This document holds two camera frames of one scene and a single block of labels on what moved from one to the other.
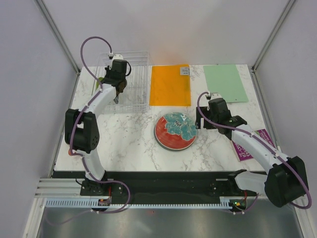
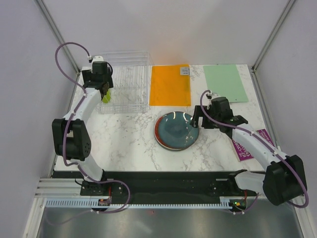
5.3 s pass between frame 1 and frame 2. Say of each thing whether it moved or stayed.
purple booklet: stayed
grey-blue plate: stayed
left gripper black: moved
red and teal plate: stayed
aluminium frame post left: stayed
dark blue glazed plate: moved
